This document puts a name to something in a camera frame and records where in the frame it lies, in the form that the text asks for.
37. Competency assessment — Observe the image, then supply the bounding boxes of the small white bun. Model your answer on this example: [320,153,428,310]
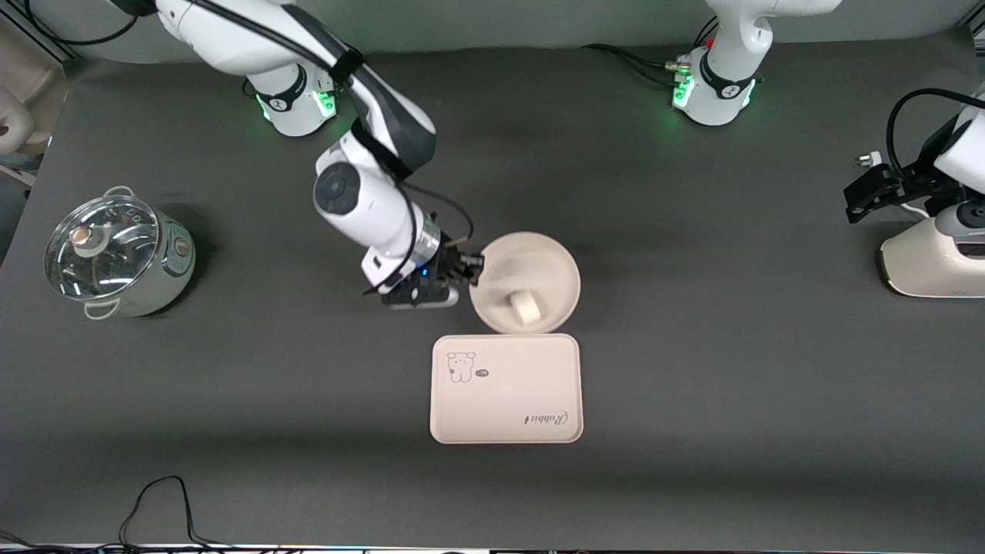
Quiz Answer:
[504,290,542,328]

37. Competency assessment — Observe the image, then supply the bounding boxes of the round beige plate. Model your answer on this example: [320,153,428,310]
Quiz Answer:
[468,232,582,335]

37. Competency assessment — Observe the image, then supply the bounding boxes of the beige rectangular tray with print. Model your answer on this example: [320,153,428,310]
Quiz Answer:
[429,333,584,445]

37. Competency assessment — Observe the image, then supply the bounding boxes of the cream toaster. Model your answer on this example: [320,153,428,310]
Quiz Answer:
[879,215,985,299]

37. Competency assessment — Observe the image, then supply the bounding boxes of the pale green electric pot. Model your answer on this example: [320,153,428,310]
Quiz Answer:
[44,185,197,320]

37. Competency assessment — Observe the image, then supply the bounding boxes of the glass pot lid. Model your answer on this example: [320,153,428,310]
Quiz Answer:
[44,195,161,302]

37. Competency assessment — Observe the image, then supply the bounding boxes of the beige rounded background object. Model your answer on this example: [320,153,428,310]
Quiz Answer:
[0,15,70,166]

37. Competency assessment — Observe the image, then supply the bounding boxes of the white power cable with plug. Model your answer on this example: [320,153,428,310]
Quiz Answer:
[856,152,936,218]

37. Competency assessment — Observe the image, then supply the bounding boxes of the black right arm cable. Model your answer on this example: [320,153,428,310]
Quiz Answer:
[27,0,475,298]

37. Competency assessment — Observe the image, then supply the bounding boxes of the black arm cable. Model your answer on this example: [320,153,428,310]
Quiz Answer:
[27,0,475,298]
[886,88,985,176]

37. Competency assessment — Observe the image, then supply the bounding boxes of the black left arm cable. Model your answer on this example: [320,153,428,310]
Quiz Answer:
[886,88,985,176]

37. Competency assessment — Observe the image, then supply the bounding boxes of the black left base cables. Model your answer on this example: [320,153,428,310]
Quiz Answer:
[581,15,721,87]

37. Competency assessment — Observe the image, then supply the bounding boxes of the black cable at table edge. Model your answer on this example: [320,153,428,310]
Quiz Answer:
[0,476,255,554]

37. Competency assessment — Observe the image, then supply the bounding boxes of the aluminium frame bar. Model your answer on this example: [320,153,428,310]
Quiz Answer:
[12,0,78,61]

